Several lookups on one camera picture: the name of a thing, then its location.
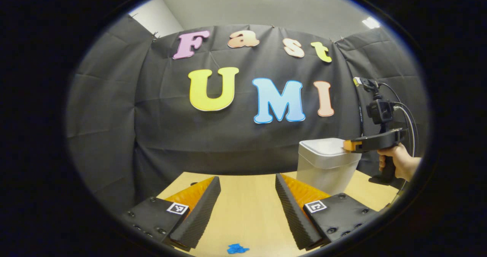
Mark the blue paper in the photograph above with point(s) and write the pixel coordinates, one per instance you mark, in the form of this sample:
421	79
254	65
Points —
236	248

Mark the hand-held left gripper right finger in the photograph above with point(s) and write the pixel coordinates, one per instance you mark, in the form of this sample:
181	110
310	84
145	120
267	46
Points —
291	211

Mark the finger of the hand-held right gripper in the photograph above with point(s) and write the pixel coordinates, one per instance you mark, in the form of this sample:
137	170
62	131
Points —
350	145

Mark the wooden desktop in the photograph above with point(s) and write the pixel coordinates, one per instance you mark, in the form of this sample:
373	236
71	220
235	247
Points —
247	219

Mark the white desktop garbage bin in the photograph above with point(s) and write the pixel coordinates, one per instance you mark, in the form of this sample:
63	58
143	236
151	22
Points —
323	165

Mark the small ceiling light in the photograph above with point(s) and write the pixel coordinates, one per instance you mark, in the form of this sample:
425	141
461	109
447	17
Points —
371	22

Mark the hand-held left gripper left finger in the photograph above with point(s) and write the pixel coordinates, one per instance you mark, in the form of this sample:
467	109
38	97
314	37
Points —
199	211

